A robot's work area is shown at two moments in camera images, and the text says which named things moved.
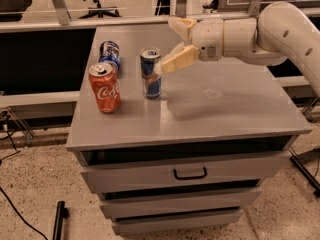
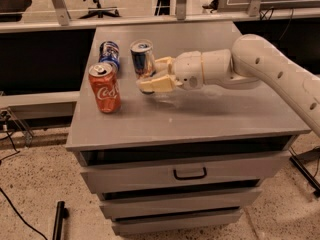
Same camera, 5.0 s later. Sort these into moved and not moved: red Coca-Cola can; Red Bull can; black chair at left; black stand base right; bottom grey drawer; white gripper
Moved: Red Bull can; white gripper
Not moved: black chair at left; black stand base right; bottom grey drawer; red Coca-Cola can
